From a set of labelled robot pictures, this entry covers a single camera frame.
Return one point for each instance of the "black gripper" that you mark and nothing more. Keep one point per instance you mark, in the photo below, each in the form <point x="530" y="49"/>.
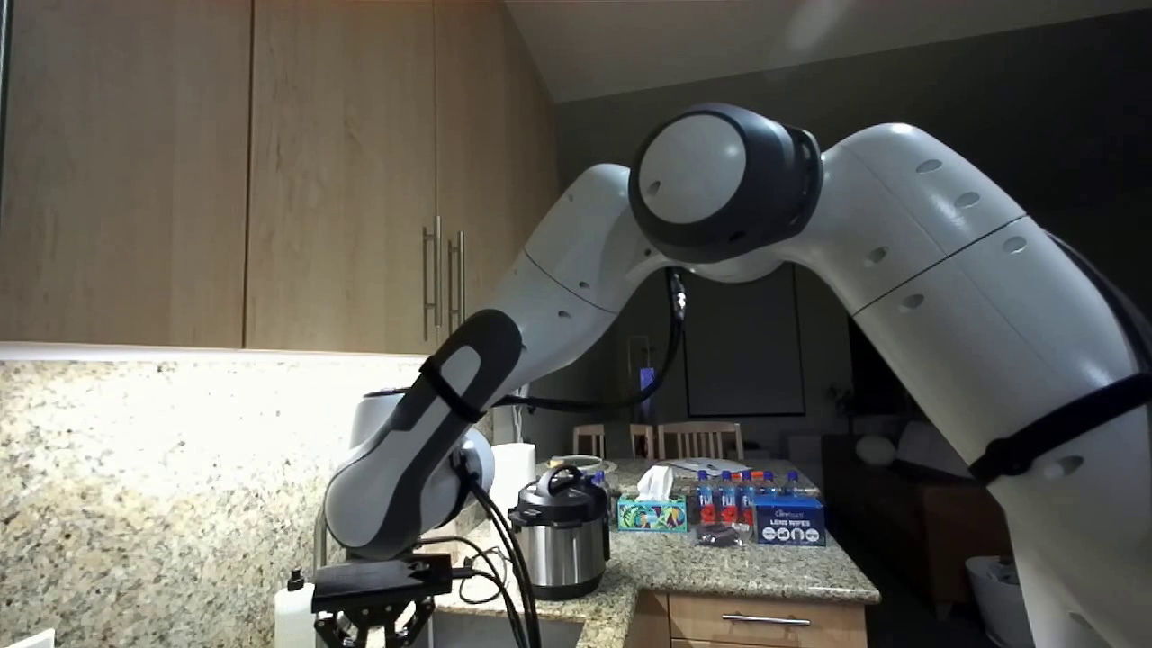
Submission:
<point x="379" y="615"/>

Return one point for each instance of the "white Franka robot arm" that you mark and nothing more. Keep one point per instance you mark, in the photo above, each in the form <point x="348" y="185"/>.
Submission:
<point x="938" y="240"/>

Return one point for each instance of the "white soap bottle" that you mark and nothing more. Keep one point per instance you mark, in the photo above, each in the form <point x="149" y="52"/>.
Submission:
<point x="294" y="619"/>

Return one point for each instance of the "stainless steel sink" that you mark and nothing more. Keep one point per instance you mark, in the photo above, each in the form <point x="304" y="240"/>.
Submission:
<point x="563" y="635"/>

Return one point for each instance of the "steel pressure cooker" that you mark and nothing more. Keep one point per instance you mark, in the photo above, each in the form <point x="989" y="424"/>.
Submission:
<point x="563" y="544"/>

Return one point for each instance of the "white paper towel roll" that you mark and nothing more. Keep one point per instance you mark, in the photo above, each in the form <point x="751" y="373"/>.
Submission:
<point x="511" y="472"/>

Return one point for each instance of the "light wooden dining chair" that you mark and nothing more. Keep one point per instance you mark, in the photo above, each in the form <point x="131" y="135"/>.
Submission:
<point x="703" y="439"/>
<point x="642" y="439"/>
<point x="590" y="439"/>

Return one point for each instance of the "teal tissue box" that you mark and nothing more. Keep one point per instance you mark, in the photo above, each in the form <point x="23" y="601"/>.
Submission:
<point x="653" y="514"/>

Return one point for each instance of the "wooden base cabinet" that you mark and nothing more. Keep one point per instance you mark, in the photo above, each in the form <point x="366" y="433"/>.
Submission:
<point x="697" y="625"/>

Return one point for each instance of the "red label bottle pack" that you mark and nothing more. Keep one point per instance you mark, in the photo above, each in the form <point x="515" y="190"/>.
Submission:
<point x="726" y="509"/>

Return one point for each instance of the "blue wrapped bottle pack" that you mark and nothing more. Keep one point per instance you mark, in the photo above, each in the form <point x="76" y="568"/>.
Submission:
<point x="791" y="523"/>

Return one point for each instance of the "light wood upper cabinet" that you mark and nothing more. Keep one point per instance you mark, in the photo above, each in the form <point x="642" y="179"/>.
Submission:
<point x="181" y="183"/>

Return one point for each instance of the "small round white cushion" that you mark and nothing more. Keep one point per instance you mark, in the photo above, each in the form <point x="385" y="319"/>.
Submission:
<point x="876" y="450"/>

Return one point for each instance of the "dark sofa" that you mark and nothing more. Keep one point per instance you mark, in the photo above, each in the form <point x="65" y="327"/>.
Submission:
<point x="900" y="526"/>

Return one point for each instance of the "large white cushion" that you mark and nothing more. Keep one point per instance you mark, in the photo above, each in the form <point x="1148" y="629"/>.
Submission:
<point x="938" y="456"/>

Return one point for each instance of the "white basket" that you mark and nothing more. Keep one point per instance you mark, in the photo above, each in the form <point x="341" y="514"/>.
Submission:
<point x="990" y="599"/>

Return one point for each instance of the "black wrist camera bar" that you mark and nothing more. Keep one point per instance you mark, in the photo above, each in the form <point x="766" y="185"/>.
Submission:
<point x="379" y="581"/>

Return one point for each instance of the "white wall outlet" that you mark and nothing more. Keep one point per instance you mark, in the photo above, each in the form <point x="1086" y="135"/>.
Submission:
<point x="32" y="637"/>

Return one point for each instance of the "large grey wall screen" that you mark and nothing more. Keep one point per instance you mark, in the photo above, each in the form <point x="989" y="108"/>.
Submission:
<point x="744" y="360"/>

